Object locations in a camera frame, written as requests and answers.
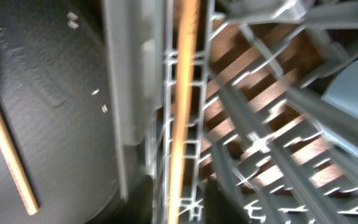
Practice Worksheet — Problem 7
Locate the wooden chopstick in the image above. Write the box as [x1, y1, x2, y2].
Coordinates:
[167, 0, 200, 224]
[0, 112, 39, 215]

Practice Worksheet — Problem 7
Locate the grey dishwasher rack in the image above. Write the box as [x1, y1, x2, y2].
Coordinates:
[103, 1, 358, 223]

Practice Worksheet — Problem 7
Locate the round black serving tray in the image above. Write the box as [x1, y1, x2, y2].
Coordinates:
[0, 1, 152, 223]

